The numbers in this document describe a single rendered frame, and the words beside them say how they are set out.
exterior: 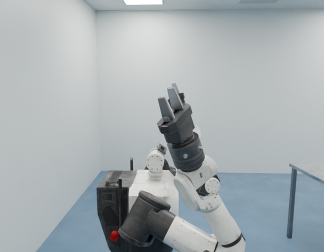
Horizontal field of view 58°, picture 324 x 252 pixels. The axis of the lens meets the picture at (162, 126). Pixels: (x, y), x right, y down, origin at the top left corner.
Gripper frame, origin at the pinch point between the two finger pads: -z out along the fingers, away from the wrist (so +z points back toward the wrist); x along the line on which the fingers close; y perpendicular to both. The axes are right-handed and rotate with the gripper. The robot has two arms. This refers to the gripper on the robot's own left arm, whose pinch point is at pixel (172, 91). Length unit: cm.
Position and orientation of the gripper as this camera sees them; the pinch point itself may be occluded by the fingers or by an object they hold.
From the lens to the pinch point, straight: 144.0
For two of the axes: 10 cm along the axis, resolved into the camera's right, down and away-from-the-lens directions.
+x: 4.0, -2.4, -8.8
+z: 2.9, 9.5, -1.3
